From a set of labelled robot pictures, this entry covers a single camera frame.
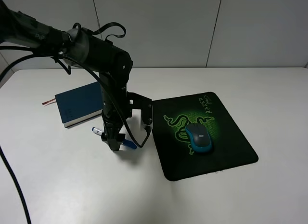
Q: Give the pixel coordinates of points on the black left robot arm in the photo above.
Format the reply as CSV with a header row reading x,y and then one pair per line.
x,y
78,47

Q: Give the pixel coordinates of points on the black green snake mouse pad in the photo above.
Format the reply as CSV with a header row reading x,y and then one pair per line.
x,y
177,155

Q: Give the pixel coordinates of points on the white marker with blue cap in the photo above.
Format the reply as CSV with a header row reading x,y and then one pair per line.
x,y
125,142

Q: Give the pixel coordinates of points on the dark blue hardcover notebook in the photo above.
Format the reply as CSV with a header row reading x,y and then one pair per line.
x,y
78,105

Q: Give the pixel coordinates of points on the grey and teal computer mouse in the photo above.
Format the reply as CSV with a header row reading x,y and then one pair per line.
x,y
199,137

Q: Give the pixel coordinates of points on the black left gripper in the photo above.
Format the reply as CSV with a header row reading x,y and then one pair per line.
x,y
115,111

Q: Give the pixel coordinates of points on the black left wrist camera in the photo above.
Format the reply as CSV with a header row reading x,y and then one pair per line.
x,y
144,104

